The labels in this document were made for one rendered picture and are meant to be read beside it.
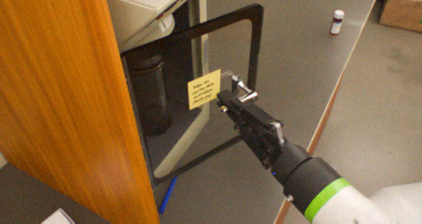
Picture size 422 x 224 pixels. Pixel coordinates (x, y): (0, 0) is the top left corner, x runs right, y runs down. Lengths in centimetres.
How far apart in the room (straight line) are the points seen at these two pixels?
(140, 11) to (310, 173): 36
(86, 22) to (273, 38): 106
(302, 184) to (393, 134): 193
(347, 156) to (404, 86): 84
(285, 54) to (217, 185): 59
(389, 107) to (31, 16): 243
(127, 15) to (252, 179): 59
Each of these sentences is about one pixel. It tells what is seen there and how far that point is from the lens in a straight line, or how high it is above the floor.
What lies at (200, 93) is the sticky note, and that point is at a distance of 73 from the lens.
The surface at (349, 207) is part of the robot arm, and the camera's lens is 59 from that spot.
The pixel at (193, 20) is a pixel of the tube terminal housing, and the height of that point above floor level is 128.
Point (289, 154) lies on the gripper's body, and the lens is 63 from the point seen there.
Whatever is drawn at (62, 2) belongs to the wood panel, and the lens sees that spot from 42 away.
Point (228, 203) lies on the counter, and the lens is 91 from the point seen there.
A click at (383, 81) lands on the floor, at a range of 287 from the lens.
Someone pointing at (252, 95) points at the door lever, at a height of 121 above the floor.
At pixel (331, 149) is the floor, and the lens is 228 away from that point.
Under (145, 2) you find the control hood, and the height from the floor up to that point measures 151.
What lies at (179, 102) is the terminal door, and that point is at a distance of 71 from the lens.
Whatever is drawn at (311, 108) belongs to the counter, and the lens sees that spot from 114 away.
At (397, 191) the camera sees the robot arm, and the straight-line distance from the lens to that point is 70.
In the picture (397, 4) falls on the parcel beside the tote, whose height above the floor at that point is 22.
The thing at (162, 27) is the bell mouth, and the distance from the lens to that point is 73.
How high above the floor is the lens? 174
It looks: 45 degrees down
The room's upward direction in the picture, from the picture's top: straight up
